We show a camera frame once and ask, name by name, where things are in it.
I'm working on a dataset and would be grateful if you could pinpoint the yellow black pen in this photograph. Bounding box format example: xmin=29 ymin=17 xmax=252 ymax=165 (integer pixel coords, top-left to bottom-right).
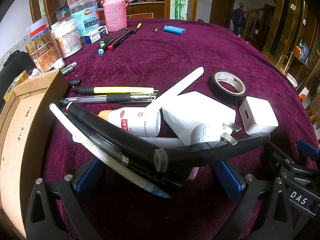
xmin=71 ymin=87 xmax=158 ymax=95

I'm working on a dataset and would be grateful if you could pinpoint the white power adapter with prongs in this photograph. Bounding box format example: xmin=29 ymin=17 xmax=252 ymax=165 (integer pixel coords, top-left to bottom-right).
xmin=162 ymin=91 xmax=236 ymax=145

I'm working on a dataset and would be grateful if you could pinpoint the red cap black marker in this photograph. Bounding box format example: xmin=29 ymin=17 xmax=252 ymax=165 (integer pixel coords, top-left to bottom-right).
xmin=107 ymin=29 xmax=134 ymax=51

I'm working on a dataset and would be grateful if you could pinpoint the long white blue-tip pen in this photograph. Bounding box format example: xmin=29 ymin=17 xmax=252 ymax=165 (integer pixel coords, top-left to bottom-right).
xmin=49 ymin=103 xmax=170 ymax=198

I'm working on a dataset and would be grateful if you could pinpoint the clear jar orange label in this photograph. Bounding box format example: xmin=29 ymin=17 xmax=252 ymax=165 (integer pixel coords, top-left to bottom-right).
xmin=26 ymin=32 xmax=66 ymax=73

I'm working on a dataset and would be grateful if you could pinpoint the purple tablecloth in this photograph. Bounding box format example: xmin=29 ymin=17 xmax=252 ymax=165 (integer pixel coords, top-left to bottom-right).
xmin=41 ymin=17 xmax=320 ymax=240

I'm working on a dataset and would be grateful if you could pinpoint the small black cap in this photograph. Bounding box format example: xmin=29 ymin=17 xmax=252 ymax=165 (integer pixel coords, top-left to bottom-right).
xmin=68 ymin=79 xmax=82 ymax=87

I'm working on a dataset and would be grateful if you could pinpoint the black marker grey end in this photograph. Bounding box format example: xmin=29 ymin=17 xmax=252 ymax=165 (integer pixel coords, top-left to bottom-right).
xmin=153 ymin=132 xmax=270 ymax=172

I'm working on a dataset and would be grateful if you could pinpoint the small white charger block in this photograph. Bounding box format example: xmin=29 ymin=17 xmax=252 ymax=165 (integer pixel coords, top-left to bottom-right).
xmin=239 ymin=96 xmax=278 ymax=134

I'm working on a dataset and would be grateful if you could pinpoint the pink knitted thermos bottle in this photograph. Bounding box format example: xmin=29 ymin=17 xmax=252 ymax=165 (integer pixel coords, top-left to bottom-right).
xmin=103 ymin=0 xmax=131 ymax=32

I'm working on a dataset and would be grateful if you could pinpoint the black electrical tape roll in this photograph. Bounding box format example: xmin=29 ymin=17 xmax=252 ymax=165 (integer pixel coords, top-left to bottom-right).
xmin=209 ymin=71 xmax=247 ymax=105

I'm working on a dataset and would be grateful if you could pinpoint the small blue white box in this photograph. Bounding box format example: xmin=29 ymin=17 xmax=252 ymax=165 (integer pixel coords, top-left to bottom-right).
xmin=84 ymin=25 xmax=108 ymax=44

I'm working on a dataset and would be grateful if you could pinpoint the white marker pen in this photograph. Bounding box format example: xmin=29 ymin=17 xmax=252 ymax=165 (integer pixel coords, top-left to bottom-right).
xmin=146 ymin=67 xmax=204 ymax=110

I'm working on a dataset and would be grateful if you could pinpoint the white tub container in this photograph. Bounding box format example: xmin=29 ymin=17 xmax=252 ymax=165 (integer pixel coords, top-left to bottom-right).
xmin=51 ymin=18 xmax=82 ymax=59

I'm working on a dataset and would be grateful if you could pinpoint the gold tip black pen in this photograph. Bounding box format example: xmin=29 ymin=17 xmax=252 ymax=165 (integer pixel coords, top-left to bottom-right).
xmin=133 ymin=23 xmax=142 ymax=34

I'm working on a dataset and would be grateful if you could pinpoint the white bottle orange cap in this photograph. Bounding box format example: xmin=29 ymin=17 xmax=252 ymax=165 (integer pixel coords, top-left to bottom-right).
xmin=98 ymin=107 xmax=161 ymax=137

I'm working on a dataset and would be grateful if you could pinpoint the cardboard tray box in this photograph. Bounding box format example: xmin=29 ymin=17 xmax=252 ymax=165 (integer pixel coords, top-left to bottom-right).
xmin=1 ymin=70 xmax=68 ymax=239

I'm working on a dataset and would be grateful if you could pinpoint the clear black gel pen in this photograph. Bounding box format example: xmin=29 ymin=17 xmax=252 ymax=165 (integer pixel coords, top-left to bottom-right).
xmin=59 ymin=93 xmax=157 ymax=105

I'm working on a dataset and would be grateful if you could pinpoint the blue lighter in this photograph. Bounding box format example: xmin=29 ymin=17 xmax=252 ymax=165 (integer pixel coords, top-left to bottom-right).
xmin=163 ymin=25 xmax=186 ymax=36

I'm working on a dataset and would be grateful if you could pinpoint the blue cap black marker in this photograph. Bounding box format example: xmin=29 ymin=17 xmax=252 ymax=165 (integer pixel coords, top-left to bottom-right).
xmin=98 ymin=31 xmax=127 ymax=55

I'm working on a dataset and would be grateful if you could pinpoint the blue label plastic jar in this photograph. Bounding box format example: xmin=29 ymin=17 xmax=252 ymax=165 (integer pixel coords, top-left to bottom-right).
xmin=69 ymin=0 xmax=100 ymax=38

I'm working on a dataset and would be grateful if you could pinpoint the green cap black marker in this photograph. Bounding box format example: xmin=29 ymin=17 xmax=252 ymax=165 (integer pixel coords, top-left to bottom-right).
xmin=99 ymin=28 xmax=128 ymax=46

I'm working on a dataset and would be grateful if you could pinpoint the black brush marker pen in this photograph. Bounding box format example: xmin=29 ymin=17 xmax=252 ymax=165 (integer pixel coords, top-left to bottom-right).
xmin=66 ymin=102 xmax=159 ymax=161

